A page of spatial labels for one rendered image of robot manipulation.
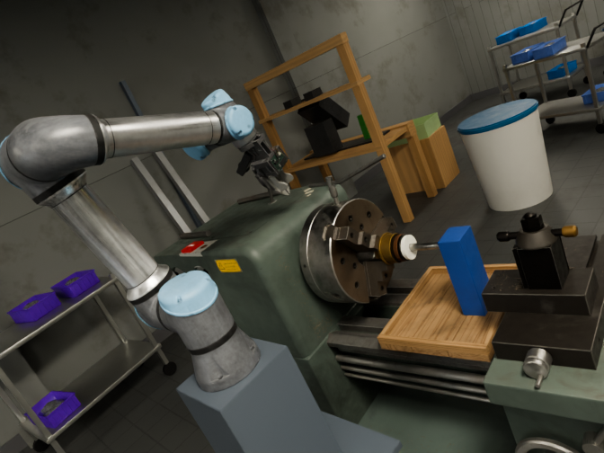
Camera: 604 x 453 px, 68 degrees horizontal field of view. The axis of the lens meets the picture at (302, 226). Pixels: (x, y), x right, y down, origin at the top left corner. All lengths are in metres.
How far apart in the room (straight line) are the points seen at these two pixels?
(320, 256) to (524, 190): 2.82
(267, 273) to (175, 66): 3.77
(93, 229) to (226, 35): 4.44
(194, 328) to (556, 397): 0.70
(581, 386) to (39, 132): 1.05
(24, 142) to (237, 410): 0.64
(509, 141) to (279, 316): 2.75
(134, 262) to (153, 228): 3.37
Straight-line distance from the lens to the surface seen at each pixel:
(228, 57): 5.24
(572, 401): 0.98
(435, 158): 4.87
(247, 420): 1.00
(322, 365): 1.44
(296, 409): 1.08
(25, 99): 4.31
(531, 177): 3.90
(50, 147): 0.90
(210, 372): 1.00
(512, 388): 1.00
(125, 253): 1.04
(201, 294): 0.94
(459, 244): 1.15
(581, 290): 1.04
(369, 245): 1.27
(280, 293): 1.31
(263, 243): 1.29
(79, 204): 1.02
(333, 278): 1.25
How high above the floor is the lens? 1.60
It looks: 17 degrees down
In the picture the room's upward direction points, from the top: 25 degrees counter-clockwise
